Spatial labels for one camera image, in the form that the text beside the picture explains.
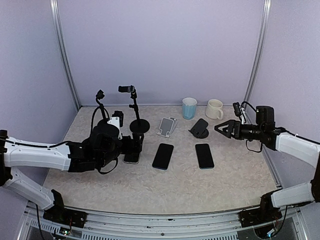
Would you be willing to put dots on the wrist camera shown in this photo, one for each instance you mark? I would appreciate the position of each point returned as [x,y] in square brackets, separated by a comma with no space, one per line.
[117,120]
[240,112]

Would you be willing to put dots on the cream ceramic mug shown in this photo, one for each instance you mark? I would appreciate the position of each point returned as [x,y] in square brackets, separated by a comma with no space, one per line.
[214,109]

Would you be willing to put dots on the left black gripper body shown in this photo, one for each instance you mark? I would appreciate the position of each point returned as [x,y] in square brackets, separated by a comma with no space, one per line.
[128,148]

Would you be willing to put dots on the left aluminium frame post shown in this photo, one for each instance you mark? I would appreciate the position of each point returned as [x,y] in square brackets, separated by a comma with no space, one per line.
[54,6]

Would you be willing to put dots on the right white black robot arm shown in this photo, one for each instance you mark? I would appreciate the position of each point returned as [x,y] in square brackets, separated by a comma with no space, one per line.
[277,139]

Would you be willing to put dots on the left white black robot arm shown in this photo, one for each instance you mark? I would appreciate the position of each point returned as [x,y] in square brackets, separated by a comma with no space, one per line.
[15,153]

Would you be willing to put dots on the light blue cup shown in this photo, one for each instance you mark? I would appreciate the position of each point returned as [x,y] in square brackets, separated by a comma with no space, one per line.
[189,106]

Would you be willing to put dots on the grey folding phone stand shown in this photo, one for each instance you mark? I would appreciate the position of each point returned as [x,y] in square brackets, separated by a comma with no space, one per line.
[167,126]

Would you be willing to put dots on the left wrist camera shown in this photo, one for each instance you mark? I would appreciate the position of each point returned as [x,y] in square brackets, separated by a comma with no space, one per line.
[117,120]

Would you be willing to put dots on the black phone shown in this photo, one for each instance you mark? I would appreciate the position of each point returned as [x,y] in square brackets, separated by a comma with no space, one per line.
[204,156]

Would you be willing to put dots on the tall black phone stand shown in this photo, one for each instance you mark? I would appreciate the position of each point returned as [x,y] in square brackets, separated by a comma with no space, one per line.
[139,125]

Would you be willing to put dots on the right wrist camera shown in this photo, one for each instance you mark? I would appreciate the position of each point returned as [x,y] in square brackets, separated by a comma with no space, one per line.
[240,112]

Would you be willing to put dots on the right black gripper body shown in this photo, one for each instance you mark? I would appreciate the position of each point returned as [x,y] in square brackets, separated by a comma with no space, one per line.
[242,134]

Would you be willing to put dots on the front aluminium rail base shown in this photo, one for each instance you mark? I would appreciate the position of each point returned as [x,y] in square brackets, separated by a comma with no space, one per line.
[100,225]

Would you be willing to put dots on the aluminium frame post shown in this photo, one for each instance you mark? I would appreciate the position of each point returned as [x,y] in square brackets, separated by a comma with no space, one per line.
[259,48]
[54,6]

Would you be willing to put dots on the right aluminium frame post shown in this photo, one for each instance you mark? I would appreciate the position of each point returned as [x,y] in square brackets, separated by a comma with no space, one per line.
[259,48]

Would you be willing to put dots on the black round-base phone stand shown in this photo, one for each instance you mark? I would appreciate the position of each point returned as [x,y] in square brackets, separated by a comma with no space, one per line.
[99,96]

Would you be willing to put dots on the blue phone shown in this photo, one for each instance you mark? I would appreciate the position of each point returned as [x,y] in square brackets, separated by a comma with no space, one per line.
[163,156]

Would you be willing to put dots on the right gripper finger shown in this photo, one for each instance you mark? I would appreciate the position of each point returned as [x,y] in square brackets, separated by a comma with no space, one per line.
[227,133]
[226,126]

